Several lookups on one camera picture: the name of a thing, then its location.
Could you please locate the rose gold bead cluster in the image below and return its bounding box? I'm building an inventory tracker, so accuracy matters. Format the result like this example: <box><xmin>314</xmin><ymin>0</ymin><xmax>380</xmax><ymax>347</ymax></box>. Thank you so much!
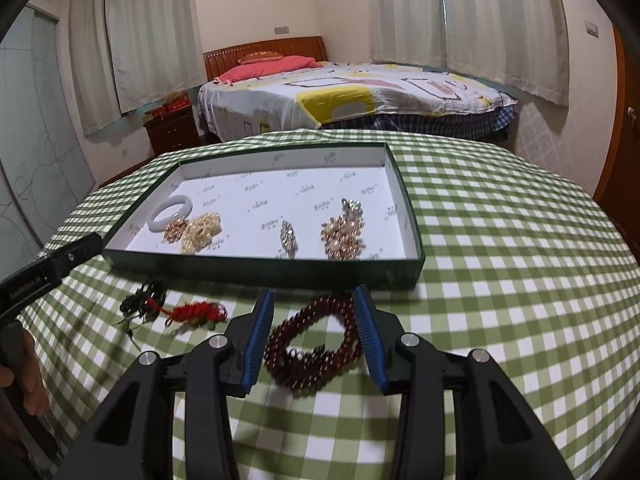
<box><xmin>320</xmin><ymin>210</ymin><xmax>369</xmax><ymax>261</ymax></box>

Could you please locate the green checked tablecloth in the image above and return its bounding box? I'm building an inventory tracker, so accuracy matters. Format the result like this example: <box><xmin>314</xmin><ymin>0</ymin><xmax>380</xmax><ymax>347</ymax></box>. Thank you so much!
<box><xmin>39</xmin><ymin>129</ymin><xmax>631</xmax><ymax>480</ymax></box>

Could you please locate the person's left hand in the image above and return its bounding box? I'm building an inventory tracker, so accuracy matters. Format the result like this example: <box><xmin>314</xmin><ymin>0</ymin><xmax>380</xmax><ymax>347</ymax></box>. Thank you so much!
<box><xmin>19</xmin><ymin>331</ymin><xmax>52</xmax><ymax>417</ymax></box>

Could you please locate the white jade bangle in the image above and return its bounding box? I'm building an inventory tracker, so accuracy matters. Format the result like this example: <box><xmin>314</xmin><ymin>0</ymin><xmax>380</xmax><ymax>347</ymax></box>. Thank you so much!
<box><xmin>147</xmin><ymin>194</ymin><xmax>193</xmax><ymax>233</ymax></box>

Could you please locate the red knot charm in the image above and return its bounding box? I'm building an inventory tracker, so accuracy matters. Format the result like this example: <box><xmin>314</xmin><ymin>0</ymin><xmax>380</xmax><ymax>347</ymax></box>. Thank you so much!
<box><xmin>160</xmin><ymin>301</ymin><xmax>230</xmax><ymax>336</ymax></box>

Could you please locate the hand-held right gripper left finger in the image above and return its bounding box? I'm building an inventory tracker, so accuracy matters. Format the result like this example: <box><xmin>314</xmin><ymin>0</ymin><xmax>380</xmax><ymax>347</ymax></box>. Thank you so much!
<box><xmin>52</xmin><ymin>287</ymin><xmax>277</xmax><ymax>480</ymax></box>

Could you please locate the red pillow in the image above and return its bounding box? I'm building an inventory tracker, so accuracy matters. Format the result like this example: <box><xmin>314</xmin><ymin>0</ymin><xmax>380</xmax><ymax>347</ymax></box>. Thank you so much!
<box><xmin>214</xmin><ymin>56</ymin><xmax>321</xmax><ymax>86</ymax></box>

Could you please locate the white curtain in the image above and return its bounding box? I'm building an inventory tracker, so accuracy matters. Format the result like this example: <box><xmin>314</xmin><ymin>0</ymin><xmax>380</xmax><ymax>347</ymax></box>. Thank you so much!
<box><xmin>107</xmin><ymin>0</ymin><xmax>201</xmax><ymax>113</ymax></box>
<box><xmin>69</xmin><ymin>0</ymin><xmax>121</xmax><ymax>136</ymax></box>
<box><xmin>437</xmin><ymin>0</ymin><xmax>571</xmax><ymax>107</ymax></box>
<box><xmin>369</xmin><ymin>0</ymin><xmax>448</xmax><ymax>68</ymax></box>

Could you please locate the brown wooden door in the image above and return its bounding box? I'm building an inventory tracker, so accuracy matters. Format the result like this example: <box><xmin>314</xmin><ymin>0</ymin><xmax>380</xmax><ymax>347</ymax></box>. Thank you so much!
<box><xmin>592</xmin><ymin>25</ymin><xmax>640</xmax><ymax>201</ymax></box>

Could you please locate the wooden bed headboard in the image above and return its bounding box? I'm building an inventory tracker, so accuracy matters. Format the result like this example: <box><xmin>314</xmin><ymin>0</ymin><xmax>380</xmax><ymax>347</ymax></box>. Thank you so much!
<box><xmin>203</xmin><ymin>36</ymin><xmax>328</xmax><ymax>82</ymax></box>

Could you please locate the blue plaid bed sheet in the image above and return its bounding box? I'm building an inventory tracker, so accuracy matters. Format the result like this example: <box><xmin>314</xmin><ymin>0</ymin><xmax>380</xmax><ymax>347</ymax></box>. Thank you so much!
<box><xmin>320</xmin><ymin>105</ymin><xmax>517</xmax><ymax>143</ymax></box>

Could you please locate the black bead bracelet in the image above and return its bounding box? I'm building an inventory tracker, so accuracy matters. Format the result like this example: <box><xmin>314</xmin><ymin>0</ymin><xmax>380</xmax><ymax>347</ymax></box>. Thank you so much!
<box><xmin>119</xmin><ymin>280</ymin><xmax>168</xmax><ymax>338</ymax></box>

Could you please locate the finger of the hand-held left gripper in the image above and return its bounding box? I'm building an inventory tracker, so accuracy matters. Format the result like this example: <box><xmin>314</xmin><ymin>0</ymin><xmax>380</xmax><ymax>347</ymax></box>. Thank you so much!
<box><xmin>40</xmin><ymin>232</ymin><xmax>104</xmax><ymax>276</ymax></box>

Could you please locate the dark red bead bracelet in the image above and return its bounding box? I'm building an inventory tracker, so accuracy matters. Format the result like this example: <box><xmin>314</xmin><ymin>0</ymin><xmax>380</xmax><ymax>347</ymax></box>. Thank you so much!
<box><xmin>264</xmin><ymin>290</ymin><xmax>365</xmax><ymax>395</ymax></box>

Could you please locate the small red embroidered cushion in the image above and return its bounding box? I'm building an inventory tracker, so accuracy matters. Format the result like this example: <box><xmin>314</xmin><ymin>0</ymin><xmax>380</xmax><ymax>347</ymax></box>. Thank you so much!
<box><xmin>237</xmin><ymin>51</ymin><xmax>283</xmax><ymax>65</ymax></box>

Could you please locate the frosted glass sliding wardrobe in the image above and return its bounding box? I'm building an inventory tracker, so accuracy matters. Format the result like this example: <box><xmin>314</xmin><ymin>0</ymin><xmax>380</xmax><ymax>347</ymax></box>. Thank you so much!
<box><xmin>0</xmin><ymin>2</ymin><xmax>96</xmax><ymax>281</ymax></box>

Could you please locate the green shallow cardboard box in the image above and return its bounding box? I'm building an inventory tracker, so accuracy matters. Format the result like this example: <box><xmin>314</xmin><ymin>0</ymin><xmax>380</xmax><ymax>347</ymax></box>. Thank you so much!
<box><xmin>102</xmin><ymin>142</ymin><xmax>426</xmax><ymax>292</ymax></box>

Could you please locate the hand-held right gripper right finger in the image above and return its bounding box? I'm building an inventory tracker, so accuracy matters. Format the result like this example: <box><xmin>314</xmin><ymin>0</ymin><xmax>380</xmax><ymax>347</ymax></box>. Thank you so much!
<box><xmin>352</xmin><ymin>284</ymin><xmax>576</xmax><ymax>480</ymax></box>

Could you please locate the dark wooden nightstand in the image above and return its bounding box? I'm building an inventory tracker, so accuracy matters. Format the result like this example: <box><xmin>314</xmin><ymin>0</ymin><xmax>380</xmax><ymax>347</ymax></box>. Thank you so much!
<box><xmin>142</xmin><ymin>107</ymin><xmax>201</xmax><ymax>156</ymax></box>

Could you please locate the silver rhinestone brooch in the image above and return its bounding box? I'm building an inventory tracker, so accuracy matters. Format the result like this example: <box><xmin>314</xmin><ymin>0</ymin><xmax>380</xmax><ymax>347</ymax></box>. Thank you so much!
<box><xmin>277</xmin><ymin>219</ymin><xmax>300</xmax><ymax>259</ymax></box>

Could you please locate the cream pearl necklace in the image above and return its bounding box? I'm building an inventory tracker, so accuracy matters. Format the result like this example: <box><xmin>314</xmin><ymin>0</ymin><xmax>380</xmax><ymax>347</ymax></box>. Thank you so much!
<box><xmin>181</xmin><ymin>211</ymin><xmax>223</xmax><ymax>255</ymax></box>

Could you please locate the bed with patterned cover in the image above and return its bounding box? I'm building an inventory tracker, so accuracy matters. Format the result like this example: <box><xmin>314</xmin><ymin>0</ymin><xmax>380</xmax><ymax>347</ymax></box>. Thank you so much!
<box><xmin>196</xmin><ymin>61</ymin><xmax>516</xmax><ymax>142</ymax></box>

